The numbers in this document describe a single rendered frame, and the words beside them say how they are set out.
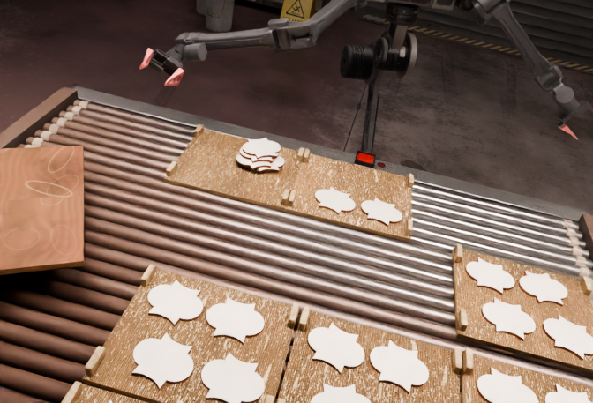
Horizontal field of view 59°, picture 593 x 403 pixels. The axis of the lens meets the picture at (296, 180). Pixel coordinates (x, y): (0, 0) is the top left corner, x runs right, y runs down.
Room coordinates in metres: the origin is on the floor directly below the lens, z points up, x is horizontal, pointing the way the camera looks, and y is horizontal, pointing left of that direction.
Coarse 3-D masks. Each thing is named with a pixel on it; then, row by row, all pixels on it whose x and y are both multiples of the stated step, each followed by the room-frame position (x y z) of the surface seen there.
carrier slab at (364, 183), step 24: (312, 168) 1.57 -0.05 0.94; (336, 168) 1.60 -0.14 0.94; (360, 168) 1.63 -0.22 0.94; (312, 192) 1.43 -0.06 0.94; (360, 192) 1.48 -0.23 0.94; (384, 192) 1.51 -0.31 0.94; (408, 192) 1.54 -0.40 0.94; (312, 216) 1.31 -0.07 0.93; (336, 216) 1.33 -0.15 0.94; (360, 216) 1.35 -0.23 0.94; (408, 216) 1.40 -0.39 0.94; (408, 240) 1.29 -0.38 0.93
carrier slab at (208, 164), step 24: (192, 144) 1.58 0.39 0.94; (216, 144) 1.61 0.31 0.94; (240, 144) 1.64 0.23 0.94; (192, 168) 1.44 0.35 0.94; (216, 168) 1.46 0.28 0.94; (240, 168) 1.49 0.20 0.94; (288, 168) 1.54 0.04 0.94; (216, 192) 1.34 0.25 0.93; (240, 192) 1.36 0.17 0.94; (264, 192) 1.38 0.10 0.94
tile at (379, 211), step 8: (368, 200) 1.43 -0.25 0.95; (376, 200) 1.44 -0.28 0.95; (368, 208) 1.39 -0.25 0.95; (376, 208) 1.40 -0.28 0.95; (384, 208) 1.41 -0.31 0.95; (392, 208) 1.41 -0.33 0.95; (368, 216) 1.35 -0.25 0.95; (376, 216) 1.36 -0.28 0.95; (384, 216) 1.36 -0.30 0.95; (392, 216) 1.37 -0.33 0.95; (400, 216) 1.38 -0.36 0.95; (384, 224) 1.33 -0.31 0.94
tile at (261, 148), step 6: (264, 138) 1.63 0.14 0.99; (246, 144) 1.57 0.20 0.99; (252, 144) 1.58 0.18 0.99; (258, 144) 1.59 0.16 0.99; (264, 144) 1.59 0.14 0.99; (270, 144) 1.60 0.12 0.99; (276, 144) 1.61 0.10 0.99; (246, 150) 1.53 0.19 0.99; (252, 150) 1.54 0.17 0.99; (258, 150) 1.55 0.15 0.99; (264, 150) 1.55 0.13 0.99; (270, 150) 1.56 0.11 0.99; (276, 150) 1.57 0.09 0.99; (258, 156) 1.51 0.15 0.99; (264, 156) 1.52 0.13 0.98; (270, 156) 1.53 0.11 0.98; (276, 156) 1.54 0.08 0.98
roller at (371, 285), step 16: (96, 208) 1.17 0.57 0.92; (128, 224) 1.14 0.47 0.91; (144, 224) 1.15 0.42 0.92; (160, 224) 1.16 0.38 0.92; (192, 240) 1.12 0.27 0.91; (208, 240) 1.13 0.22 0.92; (224, 240) 1.14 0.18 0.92; (240, 256) 1.11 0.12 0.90; (256, 256) 1.11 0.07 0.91; (272, 256) 1.11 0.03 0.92; (304, 272) 1.09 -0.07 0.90; (320, 272) 1.09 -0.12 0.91; (336, 272) 1.10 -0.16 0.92; (368, 288) 1.07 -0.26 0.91; (384, 288) 1.07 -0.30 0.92; (400, 288) 1.08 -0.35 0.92; (432, 304) 1.05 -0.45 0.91; (448, 304) 1.06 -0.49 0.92
